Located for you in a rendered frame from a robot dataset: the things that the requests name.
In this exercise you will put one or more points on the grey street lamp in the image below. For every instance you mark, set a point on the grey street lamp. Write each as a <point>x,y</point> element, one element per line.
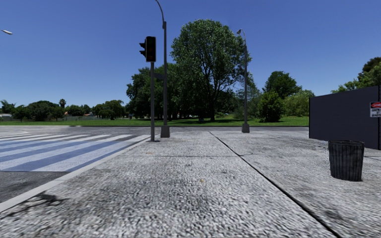
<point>245,89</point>
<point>165,89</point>
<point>6,31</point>

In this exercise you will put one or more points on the traffic light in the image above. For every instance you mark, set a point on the traffic light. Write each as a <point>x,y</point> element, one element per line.
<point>152,89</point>

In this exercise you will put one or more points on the tree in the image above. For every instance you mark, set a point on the tree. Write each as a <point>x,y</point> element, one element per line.
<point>208,53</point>

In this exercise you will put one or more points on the trees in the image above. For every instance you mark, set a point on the trees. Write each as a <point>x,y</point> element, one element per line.
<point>366,77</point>
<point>276,98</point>
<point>41,110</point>

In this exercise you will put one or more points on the dark building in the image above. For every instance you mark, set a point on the dark building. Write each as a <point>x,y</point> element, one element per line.
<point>342,116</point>

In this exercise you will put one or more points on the dark bin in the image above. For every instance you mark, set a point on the dark bin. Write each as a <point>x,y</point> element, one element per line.
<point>346,160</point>

